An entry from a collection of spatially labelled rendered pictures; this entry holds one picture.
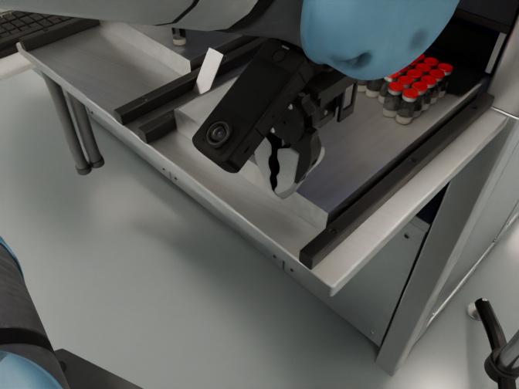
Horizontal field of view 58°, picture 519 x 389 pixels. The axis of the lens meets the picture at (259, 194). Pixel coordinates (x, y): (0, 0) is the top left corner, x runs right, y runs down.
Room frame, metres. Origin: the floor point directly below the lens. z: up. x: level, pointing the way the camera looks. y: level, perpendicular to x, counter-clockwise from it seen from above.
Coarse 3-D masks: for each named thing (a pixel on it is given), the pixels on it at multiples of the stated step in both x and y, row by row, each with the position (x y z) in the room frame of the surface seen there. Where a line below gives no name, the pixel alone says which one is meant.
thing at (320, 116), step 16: (320, 64) 0.37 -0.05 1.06; (320, 80) 0.36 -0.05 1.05; (336, 80) 0.36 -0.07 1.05; (352, 80) 0.38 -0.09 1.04; (304, 96) 0.33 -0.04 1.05; (320, 96) 0.34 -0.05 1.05; (336, 96) 0.38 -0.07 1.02; (352, 96) 0.38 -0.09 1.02; (288, 112) 0.34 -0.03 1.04; (304, 112) 0.33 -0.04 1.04; (320, 112) 0.36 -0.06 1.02; (352, 112) 0.38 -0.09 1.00; (272, 128) 0.35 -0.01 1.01; (288, 128) 0.34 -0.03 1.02; (304, 128) 0.33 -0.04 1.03; (288, 144) 0.34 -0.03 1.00
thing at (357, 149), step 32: (448, 96) 0.58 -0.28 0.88; (192, 128) 0.48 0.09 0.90; (320, 128) 0.51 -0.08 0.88; (352, 128) 0.51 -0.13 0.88; (384, 128) 0.51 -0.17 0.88; (416, 128) 0.51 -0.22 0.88; (352, 160) 0.45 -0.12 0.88; (384, 160) 0.45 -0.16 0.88; (320, 192) 0.39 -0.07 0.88; (352, 192) 0.36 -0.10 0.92; (320, 224) 0.33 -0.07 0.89
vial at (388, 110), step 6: (390, 84) 0.55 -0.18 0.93; (396, 84) 0.55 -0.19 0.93; (390, 90) 0.54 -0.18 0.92; (396, 90) 0.53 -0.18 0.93; (402, 90) 0.54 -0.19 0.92; (390, 96) 0.54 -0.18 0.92; (396, 96) 0.53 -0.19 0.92; (384, 102) 0.54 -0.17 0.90; (390, 102) 0.53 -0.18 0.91; (396, 102) 0.53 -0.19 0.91; (384, 108) 0.54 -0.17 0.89; (390, 108) 0.53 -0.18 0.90; (396, 108) 0.53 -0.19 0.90; (384, 114) 0.54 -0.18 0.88; (390, 114) 0.53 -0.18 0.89
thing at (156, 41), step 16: (128, 32) 0.75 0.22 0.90; (144, 32) 0.78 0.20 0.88; (160, 32) 0.78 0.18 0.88; (192, 32) 0.78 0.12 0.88; (208, 32) 0.78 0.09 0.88; (224, 32) 0.78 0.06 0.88; (144, 48) 0.72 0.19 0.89; (160, 48) 0.68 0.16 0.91; (176, 48) 0.73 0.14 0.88; (192, 48) 0.73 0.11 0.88; (208, 48) 0.73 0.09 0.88; (224, 48) 0.68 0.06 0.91; (176, 64) 0.65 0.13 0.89; (192, 64) 0.63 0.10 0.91
